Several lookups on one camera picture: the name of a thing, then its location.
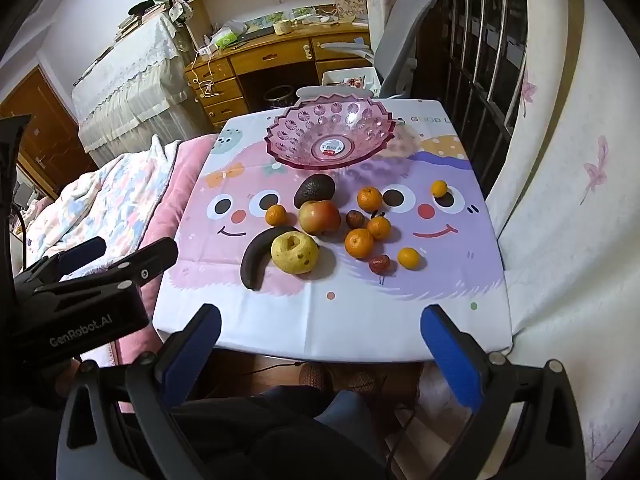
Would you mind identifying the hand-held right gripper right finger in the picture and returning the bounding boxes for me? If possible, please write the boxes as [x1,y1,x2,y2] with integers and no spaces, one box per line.
[420,303,587,480]

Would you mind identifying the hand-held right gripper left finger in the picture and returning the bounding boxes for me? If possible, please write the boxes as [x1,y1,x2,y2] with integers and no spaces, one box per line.
[55,303,223,480]

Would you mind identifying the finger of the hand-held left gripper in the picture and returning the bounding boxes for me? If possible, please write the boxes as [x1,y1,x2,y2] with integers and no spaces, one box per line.
[30,237,179,295]
[20,236,107,286]

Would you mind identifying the yellow pear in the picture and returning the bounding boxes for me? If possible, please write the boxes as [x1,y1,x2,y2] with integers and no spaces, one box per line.
[270,231,320,275]

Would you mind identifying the red apple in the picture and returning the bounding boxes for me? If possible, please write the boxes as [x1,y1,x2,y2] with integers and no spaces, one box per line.
[299,200,342,235]

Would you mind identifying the pink plastic fruit bowl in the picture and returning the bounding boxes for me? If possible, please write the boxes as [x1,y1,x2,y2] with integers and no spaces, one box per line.
[264,96,397,168]

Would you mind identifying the floral blanket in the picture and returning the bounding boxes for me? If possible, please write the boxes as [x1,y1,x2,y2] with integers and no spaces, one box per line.
[25,135,182,268]

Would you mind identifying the brown knit slipper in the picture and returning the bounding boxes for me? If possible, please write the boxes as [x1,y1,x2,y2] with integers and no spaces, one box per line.
[299,361,332,391]
[332,362,423,398]

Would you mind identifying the small red fruit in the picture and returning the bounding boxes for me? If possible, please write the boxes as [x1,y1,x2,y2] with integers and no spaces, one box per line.
[368,255,390,286]

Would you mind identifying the person's trousered legs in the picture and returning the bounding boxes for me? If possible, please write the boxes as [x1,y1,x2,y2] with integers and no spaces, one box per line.
[165,387,396,480]

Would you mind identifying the cartoon printed tablecloth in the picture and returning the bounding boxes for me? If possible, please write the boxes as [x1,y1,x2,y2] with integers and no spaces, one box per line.
[151,97,513,364]

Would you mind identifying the wooden door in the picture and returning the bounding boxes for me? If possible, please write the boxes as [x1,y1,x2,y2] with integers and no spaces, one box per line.
[0,66,99,202]

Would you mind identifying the orange tangerine with stem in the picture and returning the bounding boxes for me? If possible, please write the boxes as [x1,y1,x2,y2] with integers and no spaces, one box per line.
[357,187,383,212]

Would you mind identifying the lace covered cabinet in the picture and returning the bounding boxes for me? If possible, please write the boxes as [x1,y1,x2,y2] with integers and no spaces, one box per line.
[72,9,202,155]

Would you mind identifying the dark avocado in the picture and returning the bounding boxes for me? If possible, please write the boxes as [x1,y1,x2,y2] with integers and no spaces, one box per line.
[293,173,336,209]

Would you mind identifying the white butterfly curtain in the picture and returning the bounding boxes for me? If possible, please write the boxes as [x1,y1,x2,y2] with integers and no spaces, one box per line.
[482,0,640,480]

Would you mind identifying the dark waste basket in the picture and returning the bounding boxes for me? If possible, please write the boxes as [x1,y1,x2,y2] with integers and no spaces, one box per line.
[263,85,294,109]

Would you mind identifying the green tissue box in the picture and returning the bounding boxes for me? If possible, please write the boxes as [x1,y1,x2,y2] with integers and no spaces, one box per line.
[209,27,242,52]

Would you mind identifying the wooden desk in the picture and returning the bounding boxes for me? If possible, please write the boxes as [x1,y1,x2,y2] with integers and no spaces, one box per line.
[185,24,373,130]

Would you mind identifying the white tray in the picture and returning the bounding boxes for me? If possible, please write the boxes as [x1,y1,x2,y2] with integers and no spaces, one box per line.
[322,70,381,96]

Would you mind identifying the metal window bars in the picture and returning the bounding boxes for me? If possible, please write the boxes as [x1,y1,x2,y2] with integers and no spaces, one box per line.
[440,0,531,187]

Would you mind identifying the grey office chair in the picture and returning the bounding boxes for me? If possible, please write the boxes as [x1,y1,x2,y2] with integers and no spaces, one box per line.
[320,0,447,101]

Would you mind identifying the black cable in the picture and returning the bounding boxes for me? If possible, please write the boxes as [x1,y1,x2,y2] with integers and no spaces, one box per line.
[384,397,418,480]

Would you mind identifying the white charger cables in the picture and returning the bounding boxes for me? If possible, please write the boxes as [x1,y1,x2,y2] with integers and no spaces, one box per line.
[187,52,222,98]

